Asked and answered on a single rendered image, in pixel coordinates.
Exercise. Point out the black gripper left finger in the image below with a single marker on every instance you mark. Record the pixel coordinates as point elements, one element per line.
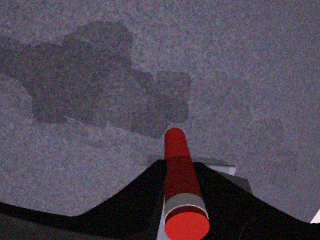
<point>134,213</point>

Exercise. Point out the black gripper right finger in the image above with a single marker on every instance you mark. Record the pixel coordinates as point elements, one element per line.
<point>235,214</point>

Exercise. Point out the red cylindrical peg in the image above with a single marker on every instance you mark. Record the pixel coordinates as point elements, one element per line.
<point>185,215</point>

